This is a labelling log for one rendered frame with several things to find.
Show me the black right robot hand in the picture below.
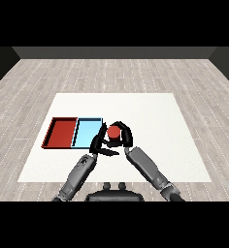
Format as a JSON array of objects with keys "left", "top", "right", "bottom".
[{"left": 102, "top": 120, "right": 134, "bottom": 149}]

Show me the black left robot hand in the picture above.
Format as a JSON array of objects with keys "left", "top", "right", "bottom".
[{"left": 89, "top": 122, "right": 120, "bottom": 157}]

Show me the small red can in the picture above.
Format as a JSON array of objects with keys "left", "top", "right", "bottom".
[{"left": 107, "top": 125, "right": 121, "bottom": 142}]

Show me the light blue shallow open box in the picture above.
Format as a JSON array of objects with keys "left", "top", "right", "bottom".
[{"left": 70, "top": 116, "right": 104, "bottom": 150}]

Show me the red shallow open box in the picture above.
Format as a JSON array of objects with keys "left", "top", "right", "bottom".
[{"left": 41, "top": 116, "right": 79, "bottom": 150}]

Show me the dark grey robot body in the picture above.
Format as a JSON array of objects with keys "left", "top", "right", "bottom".
[{"left": 84, "top": 182, "right": 145, "bottom": 202}]

